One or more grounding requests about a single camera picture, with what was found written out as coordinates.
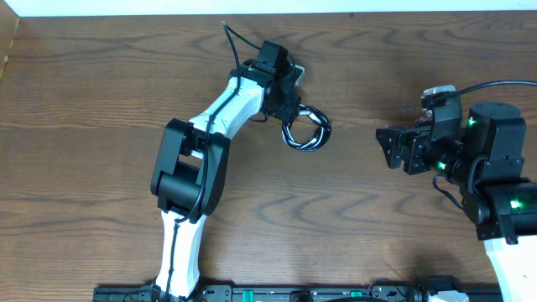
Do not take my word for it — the white usb cable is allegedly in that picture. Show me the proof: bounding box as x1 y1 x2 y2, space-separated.
283 107 327 150

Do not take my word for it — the black usb cable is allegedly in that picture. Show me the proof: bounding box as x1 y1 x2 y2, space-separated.
281 104 333 153

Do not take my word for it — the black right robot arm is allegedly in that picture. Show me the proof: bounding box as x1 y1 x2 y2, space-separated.
375 102 536 301

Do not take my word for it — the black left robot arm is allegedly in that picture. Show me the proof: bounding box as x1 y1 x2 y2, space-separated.
150 40 305 301

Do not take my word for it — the brown cardboard panel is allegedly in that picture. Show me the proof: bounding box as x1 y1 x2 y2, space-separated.
0 0 20 78

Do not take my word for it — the black left camera cable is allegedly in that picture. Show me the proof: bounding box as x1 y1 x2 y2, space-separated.
164 20 263 297

